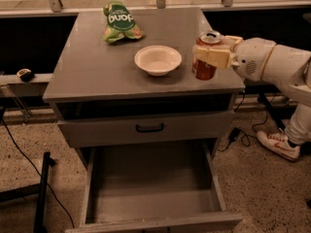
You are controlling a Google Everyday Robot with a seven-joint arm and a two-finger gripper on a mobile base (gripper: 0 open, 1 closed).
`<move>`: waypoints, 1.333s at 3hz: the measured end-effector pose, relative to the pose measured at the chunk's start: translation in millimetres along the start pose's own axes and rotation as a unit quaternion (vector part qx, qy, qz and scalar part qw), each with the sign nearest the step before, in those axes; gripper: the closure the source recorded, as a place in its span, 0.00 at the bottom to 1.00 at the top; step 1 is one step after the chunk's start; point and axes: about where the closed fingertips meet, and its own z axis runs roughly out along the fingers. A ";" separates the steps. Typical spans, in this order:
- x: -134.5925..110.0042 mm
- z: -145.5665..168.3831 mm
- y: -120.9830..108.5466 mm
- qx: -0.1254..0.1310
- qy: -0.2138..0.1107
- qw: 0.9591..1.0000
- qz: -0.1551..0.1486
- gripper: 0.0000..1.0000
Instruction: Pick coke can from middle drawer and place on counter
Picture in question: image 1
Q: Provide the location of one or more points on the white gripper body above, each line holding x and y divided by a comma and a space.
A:
253, 58

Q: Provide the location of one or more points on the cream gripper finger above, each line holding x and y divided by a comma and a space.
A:
232, 40
215, 57

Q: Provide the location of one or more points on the red coke can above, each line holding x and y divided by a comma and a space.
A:
201, 69

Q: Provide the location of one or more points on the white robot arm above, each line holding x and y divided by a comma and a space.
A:
288, 69

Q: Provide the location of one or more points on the closed grey drawer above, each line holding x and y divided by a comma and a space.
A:
96, 132

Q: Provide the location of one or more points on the grey drawer cabinet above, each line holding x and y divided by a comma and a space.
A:
93, 79

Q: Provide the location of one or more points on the open grey lower drawer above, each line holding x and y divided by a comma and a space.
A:
169, 187

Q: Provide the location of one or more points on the white bowl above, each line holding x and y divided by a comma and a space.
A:
158, 60

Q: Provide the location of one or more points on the black power adapter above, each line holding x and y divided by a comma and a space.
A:
234, 134

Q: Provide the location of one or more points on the person leg light trousers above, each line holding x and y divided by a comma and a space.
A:
299, 128

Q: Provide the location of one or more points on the white red sneaker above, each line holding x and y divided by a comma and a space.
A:
279, 144

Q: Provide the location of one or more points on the green chip bag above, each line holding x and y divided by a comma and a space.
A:
120, 23

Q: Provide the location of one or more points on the small black yellow object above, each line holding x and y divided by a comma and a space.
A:
25, 75

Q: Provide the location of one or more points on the black metal stand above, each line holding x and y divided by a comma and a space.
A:
39, 188

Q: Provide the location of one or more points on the black drawer handle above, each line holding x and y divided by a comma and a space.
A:
149, 128

